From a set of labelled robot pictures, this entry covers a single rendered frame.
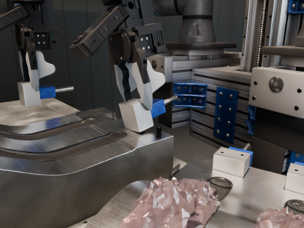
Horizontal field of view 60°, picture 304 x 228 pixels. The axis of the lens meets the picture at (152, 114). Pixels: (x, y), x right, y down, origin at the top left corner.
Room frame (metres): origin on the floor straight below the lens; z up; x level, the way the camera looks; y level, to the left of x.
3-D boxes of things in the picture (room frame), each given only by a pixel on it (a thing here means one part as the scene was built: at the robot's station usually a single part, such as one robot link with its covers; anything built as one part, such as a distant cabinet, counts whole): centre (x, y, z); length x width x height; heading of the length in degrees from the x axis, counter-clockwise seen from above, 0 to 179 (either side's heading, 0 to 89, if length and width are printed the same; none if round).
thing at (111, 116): (0.57, 0.09, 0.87); 0.05 x 0.05 x 0.04; 39
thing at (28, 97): (0.67, 0.27, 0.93); 0.13 x 0.05 x 0.05; 129
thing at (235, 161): (0.43, -0.16, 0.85); 0.13 x 0.05 x 0.05; 147
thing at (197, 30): (1.09, -0.18, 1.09); 0.15 x 0.15 x 0.10
